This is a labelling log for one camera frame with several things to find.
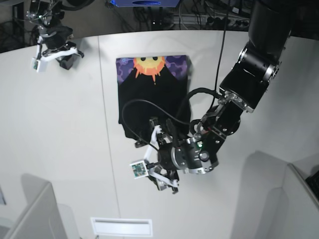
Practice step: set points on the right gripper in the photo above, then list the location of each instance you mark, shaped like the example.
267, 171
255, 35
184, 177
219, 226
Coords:
55, 38

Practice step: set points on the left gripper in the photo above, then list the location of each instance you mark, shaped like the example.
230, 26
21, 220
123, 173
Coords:
191, 155

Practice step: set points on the black T-shirt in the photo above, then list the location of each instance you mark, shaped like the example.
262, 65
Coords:
152, 87

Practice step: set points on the blue box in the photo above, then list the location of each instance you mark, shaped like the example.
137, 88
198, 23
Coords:
151, 3

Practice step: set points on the white partition left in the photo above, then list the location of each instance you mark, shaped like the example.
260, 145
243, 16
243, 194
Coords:
40, 219

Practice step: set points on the white partition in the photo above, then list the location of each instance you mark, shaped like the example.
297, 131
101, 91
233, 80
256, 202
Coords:
295, 211
40, 219

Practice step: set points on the white power strip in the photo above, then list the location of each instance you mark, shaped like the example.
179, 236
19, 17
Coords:
203, 19

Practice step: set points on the white partition right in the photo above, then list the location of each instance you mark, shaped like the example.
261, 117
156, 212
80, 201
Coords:
295, 211

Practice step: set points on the black keyboard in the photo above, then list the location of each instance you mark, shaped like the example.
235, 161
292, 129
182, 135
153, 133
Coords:
313, 183

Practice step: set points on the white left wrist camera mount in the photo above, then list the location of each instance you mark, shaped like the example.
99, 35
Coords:
141, 168

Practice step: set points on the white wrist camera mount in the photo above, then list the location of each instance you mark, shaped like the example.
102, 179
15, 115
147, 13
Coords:
141, 168
40, 61

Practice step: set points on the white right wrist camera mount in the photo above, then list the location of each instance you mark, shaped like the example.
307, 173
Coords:
40, 61

